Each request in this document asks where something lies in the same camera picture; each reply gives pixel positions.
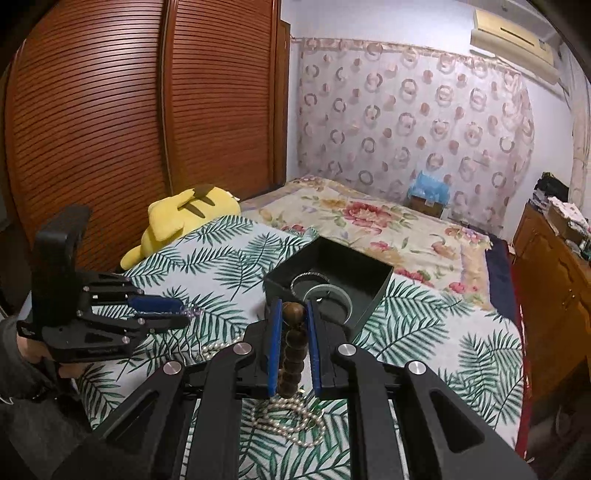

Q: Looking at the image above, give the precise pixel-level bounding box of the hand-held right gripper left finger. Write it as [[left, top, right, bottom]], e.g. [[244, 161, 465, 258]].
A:
[[51, 298, 283, 480]]

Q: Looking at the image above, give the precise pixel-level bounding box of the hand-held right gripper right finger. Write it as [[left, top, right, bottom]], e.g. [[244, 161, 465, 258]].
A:
[[305, 299, 539, 480]]

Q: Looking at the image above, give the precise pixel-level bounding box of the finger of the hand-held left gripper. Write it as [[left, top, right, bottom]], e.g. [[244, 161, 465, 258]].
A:
[[76, 271, 186, 315], [78, 308, 191, 334]]

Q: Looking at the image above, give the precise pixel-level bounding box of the brown wooden bead bracelet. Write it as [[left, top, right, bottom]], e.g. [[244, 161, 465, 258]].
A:
[[280, 302, 308, 398]]

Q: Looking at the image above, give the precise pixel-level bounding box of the white pearl necklace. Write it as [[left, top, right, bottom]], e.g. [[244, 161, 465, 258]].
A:
[[202, 339, 327, 448]]

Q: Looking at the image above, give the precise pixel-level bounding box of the black jewelry box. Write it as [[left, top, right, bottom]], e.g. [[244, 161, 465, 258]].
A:
[[263, 236, 395, 342]]

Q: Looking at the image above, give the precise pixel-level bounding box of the person's left hand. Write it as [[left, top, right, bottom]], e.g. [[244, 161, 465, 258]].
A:
[[17, 335, 93, 378]]

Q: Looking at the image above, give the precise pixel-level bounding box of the clear glass bangle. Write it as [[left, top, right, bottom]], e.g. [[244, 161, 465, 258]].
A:
[[295, 283, 354, 325]]

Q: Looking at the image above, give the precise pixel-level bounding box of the silver bangle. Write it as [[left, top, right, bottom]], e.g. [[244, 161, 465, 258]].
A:
[[290, 272, 331, 302]]

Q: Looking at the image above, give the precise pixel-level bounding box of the yellow plush toy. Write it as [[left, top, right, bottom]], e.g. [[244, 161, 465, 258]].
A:
[[121, 184, 242, 271]]

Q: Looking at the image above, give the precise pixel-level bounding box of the green leaf print blanket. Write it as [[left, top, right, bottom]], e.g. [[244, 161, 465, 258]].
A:
[[76, 215, 525, 480]]

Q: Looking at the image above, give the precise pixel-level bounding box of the floral blanket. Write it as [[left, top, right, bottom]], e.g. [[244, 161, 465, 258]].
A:
[[240, 175, 492, 310]]

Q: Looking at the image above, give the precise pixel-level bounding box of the brown slatted wooden wardrobe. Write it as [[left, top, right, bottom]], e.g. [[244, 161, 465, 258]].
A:
[[4, 0, 291, 274]]

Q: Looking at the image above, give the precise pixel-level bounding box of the small cardboard box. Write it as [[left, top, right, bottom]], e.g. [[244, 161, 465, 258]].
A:
[[410, 196, 447, 217]]

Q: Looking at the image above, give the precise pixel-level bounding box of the blue plastic bag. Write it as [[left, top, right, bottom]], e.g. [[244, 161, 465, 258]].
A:
[[409, 170, 451, 204]]

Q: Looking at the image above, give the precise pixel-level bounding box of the navy blanket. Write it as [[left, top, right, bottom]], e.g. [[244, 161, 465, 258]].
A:
[[485, 233, 520, 325]]

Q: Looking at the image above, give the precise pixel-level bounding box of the pink circle pattern curtain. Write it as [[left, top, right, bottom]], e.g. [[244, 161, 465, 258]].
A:
[[295, 37, 536, 236]]

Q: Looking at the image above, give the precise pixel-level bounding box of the wooden side cabinet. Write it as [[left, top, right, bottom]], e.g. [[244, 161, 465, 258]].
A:
[[512, 203, 591, 403]]

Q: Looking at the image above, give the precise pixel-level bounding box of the flat cardboard box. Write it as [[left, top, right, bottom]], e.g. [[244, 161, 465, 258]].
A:
[[547, 205, 588, 246]]

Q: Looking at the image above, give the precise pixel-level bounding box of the stack of dark clothes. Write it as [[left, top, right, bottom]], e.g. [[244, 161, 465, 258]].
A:
[[531, 172, 571, 217]]

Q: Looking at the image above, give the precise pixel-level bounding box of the white patterned cloth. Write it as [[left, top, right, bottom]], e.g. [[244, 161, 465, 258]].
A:
[[547, 196, 591, 232]]

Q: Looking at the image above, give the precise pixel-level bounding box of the beige tied curtain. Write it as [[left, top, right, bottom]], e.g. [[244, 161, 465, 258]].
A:
[[570, 60, 591, 205]]

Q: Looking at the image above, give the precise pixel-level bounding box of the beige air conditioner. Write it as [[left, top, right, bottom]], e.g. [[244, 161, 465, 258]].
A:
[[470, 8, 557, 85]]

